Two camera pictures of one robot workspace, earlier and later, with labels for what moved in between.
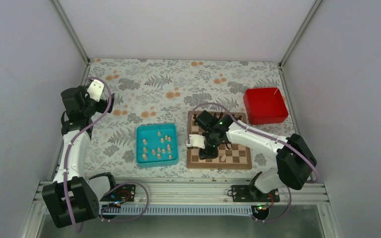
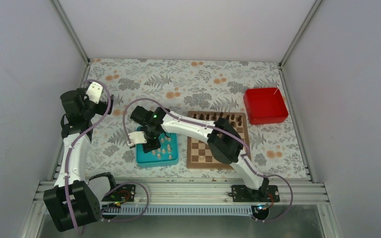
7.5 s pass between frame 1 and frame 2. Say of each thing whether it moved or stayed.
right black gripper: moved
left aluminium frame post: stayed
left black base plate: stayed
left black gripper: stayed
